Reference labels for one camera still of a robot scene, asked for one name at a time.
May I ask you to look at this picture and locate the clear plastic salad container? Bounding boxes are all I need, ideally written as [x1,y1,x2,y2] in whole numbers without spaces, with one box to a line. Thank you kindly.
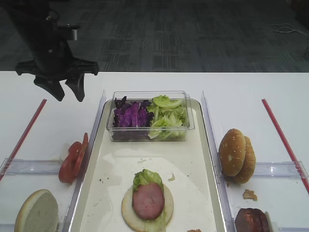
[106,90,195,142]

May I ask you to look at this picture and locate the middle red tomato slice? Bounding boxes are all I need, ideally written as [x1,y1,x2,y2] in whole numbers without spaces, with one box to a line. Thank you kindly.
[68,141,86,177]

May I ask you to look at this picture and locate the front red tomato slice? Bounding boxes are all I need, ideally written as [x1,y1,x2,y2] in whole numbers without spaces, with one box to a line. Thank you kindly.
[58,151,78,184]

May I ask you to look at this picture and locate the right clear long divider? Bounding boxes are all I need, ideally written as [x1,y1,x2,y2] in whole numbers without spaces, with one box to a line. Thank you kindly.
[201,91,236,232]

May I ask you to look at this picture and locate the red strip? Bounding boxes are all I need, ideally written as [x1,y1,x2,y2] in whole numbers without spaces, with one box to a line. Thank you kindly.
[261,99,309,192]
[0,99,47,180]

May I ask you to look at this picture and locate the brown crumb on table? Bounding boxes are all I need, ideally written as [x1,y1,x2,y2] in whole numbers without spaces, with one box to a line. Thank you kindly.
[242,189,258,202]

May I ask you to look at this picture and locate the bottom bun on tray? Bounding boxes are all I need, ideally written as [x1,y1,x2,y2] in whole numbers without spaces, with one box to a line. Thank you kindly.
[121,184,174,232]

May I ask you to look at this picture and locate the rear red tomato slice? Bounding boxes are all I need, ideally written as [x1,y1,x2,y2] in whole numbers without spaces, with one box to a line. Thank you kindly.
[81,132,88,155]

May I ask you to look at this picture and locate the round pink ham slice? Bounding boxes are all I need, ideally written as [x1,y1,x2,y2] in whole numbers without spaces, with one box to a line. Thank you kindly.
[132,183,165,220]

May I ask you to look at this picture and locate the white cable on floor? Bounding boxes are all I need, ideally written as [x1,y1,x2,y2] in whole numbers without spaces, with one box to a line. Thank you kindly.
[270,23,309,38]

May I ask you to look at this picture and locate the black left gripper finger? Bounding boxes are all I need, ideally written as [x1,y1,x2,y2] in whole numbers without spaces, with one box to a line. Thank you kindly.
[65,73,85,102]
[34,76,65,102]

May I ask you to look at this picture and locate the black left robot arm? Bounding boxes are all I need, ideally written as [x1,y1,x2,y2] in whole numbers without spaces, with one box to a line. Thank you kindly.
[0,0,99,102]

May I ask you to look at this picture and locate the purple cabbage pile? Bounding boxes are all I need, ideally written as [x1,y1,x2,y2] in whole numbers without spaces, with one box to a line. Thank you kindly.
[112,96,154,142]

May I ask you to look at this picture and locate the left clear long divider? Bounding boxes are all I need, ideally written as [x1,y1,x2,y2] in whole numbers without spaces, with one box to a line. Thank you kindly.
[59,90,106,232]

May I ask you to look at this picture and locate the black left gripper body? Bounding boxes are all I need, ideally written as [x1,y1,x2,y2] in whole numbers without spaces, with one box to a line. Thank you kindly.
[14,24,99,81]

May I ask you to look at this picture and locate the orange crumb on tray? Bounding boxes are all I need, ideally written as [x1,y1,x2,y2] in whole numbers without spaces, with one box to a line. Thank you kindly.
[187,229,202,232]

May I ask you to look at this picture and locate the white stopper near patties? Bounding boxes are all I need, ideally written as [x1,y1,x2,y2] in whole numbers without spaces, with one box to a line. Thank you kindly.
[265,211,279,232]

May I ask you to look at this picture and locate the rear brown bun top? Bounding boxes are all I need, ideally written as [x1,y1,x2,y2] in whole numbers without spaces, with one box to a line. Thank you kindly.
[234,136,256,184]

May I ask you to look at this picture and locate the green lettuce leaf on bun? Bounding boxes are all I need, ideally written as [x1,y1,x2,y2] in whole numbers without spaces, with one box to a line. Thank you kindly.
[132,169,164,191]

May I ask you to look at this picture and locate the left red strip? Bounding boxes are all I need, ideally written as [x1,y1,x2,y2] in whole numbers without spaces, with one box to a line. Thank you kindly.
[0,99,47,180]

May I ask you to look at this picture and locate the right red strip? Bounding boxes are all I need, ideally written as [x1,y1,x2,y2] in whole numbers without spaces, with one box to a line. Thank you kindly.
[261,99,309,192]

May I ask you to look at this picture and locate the clear long divider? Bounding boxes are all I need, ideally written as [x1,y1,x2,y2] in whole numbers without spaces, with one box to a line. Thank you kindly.
[201,91,236,232]
[59,90,106,232]

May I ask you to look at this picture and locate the white cut bun half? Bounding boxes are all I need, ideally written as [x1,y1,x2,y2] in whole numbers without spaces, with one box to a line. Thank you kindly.
[14,189,58,232]

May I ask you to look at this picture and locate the front sesame bun top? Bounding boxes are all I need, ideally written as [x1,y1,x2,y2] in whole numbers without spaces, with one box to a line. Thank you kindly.
[219,129,246,177]

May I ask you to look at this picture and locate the red tomato slice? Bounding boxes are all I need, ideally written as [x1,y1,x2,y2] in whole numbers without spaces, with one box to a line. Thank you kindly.
[68,141,86,177]
[58,151,78,184]
[81,132,88,155]

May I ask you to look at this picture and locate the upper right clear holder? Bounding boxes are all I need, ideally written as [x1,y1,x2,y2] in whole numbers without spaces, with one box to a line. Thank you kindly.
[253,161,309,179]

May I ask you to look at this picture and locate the upper left clear holder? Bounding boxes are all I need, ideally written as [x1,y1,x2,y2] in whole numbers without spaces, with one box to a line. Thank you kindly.
[0,158,62,175]

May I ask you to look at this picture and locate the green lettuce pile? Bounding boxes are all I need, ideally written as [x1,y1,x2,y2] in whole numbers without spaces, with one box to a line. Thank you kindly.
[147,95,187,141]

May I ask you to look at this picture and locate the clear holder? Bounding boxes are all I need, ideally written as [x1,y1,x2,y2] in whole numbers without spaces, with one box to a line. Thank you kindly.
[0,158,62,175]
[253,161,309,179]

